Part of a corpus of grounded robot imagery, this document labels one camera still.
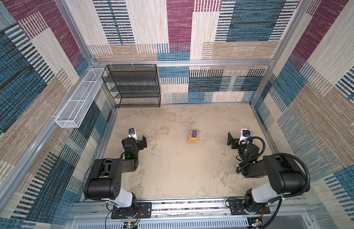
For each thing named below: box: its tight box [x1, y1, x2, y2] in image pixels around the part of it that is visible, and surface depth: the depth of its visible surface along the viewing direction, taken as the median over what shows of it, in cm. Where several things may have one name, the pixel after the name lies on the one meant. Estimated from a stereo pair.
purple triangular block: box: [191, 130, 198, 138], surface depth 96 cm
